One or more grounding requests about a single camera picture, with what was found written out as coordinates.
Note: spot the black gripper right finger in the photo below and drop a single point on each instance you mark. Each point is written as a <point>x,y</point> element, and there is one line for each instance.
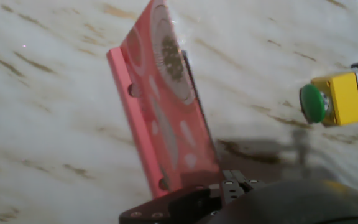
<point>238,186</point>

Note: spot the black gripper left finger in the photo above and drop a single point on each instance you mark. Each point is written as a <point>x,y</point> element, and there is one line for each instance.
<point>172,207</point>

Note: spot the yellow box with green button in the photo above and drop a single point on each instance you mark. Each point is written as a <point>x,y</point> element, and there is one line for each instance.
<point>343,96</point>

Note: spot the pink patterned flat box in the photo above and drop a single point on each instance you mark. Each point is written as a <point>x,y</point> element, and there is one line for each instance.
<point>166,124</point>

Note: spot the marble pattern table mat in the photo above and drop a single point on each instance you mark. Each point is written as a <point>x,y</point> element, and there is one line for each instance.
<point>57,124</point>

